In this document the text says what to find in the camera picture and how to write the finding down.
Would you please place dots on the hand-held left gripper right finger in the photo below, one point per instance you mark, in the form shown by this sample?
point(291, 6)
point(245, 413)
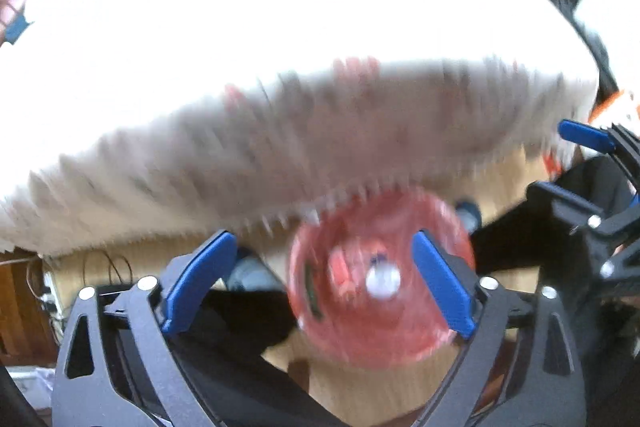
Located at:
point(440, 282)

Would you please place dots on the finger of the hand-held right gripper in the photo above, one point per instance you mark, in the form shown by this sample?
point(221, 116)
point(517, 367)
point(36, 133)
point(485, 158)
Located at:
point(585, 136)
point(565, 203)

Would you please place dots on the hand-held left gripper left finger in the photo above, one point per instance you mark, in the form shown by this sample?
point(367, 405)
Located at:
point(200, 279)

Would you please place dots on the red trash bin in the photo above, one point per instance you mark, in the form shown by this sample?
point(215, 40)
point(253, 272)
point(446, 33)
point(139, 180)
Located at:
point(370, 334)

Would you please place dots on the orange file folder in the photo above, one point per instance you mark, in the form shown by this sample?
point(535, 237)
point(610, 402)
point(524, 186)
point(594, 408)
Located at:
point(553, 164)

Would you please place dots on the orange white box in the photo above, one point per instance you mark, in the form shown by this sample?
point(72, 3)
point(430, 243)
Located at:
point(620, 107)

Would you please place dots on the white plastic cup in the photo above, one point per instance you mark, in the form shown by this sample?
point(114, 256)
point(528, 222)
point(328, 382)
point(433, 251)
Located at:
point(382, 280)

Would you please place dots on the white power strip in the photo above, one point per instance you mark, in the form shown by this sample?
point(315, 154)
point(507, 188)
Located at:
point(49, 292)

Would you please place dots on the wooden cabinet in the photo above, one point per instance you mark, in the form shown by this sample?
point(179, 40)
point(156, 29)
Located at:
point(20, 307)

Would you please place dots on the floral fringed tablecloth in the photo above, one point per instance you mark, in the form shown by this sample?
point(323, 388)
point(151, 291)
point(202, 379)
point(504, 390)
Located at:
point(250, 57)

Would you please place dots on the brown pink packet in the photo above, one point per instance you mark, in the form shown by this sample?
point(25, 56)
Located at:
point(12, 4)

